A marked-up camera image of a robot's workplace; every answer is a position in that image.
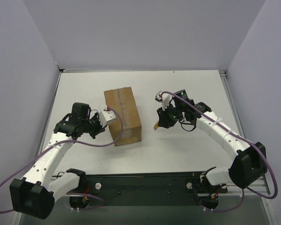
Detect purple cable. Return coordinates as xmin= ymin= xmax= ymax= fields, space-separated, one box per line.
xmin=0 ymin=106 xmax=125 ymax=214
xmin=160 ymin=91 xmax=279 ymax=213

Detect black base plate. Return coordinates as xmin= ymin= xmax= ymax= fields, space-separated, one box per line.
xmin=69 ymin=172 xmax=228 ymax=208

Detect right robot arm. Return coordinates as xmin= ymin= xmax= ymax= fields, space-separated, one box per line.
xmin=154 ymin=90 xmax=267 ymax=189

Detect brown cardboard express box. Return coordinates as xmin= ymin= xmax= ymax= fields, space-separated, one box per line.
xmin=104 ymin=87 xmax=142 ymax=146

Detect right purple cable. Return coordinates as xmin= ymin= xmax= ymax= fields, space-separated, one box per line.
xmin=160 ymin=91 xmax=279 ymax=213

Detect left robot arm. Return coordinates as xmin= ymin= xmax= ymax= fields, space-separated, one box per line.
xmin=9 ymin=103 xmax=116 ymax=219

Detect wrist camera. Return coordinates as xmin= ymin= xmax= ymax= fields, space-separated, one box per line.
xmin=155 ymin=90 xmax=171 ymax=111
xmin=99 ymin=105 xmax=116 ymax=128

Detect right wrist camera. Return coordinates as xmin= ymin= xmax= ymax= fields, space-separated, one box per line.
xmin=155 ymin=90 xmax=171 ymax=111

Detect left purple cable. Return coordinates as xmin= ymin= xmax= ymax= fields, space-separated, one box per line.
xmin=0 ymin=106 xmax=125 ymax=214

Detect yellow utility knife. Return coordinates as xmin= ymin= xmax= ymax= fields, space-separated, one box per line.
xmin=154 ymin=122 xmax=159 ymax=130

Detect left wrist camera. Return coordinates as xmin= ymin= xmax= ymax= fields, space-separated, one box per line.
xmin=99 ymin=105 xmax=116 ymax=128

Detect aluminium frame rail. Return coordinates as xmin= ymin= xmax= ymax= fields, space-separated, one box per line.
xmin=49 ymin=175 xmax=271 ymax=197

